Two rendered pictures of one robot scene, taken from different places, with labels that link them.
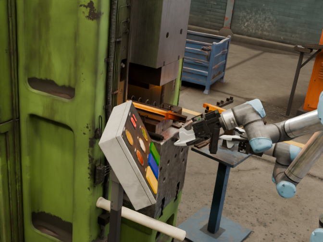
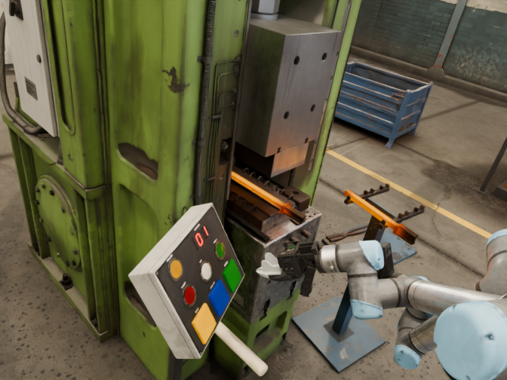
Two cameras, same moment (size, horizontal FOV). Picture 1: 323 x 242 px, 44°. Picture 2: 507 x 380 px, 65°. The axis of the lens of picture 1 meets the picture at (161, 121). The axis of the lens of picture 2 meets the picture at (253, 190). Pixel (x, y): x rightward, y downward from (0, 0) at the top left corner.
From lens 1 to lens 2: 62 cm
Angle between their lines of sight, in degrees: 16
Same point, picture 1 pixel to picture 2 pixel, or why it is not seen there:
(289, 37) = not seen: outside the picture
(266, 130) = (376, 292)
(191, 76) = (374, 125)
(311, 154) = not seen: hidden behind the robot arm
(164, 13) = (281, 88)
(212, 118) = (305, 254)
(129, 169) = (166, 314)
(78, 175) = not seen: hidden behind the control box
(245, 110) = (352, 255)
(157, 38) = (268, 120)
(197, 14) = (406, 47)
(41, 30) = (133, 89)
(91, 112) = (171, 203)
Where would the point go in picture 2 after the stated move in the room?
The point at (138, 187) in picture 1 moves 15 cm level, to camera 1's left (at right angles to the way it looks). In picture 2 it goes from (178, 335) to (127, 315)
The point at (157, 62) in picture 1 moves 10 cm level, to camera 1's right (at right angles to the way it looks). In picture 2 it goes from (266, 149) to (295, 157)
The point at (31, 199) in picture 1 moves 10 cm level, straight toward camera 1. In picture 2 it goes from (124, 268) to (118, 284)
